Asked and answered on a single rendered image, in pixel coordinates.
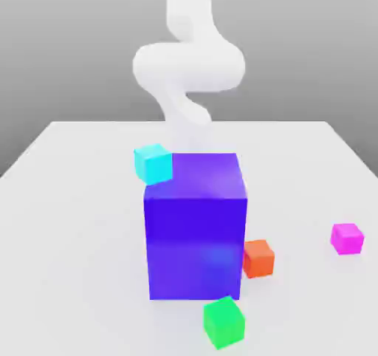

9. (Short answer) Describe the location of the small magenta cube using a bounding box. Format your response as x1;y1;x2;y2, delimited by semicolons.
329;222;365;256

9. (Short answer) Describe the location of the large purple box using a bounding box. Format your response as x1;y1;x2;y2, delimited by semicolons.
143;152;248;301

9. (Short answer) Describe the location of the small orange cube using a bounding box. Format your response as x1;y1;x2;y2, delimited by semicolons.
241;239;275;279

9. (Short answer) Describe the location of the small cyan cube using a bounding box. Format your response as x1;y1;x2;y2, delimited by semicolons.
133;143;173;186

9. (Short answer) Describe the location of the small green cube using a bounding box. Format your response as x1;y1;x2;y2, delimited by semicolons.
202;295;246;351

